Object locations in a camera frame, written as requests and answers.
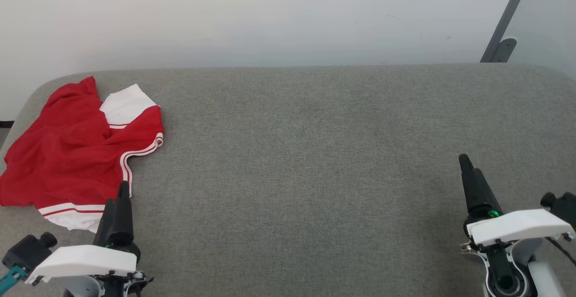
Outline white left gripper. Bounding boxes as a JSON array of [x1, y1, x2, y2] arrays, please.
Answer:
[[26, 181, 149, 297]]

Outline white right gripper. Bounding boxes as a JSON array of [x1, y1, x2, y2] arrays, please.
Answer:
[[459, 154, 576, 297]]

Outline red basketball jersey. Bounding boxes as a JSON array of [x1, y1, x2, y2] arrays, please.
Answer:
[[0, 76, 164, 233]]

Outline grey fabric sofa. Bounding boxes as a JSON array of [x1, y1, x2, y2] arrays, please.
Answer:
[[0, 64, 576, 297]]

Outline thin black cable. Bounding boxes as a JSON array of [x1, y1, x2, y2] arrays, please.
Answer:
[[544, 236, 576, 267]]

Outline teal camera cable plug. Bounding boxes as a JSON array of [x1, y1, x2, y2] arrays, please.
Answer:
[[0, 265, 27, 296]]

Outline grey metal bar with bracket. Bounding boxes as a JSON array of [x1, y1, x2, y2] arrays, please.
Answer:
[[480, 0, 537, 63]]

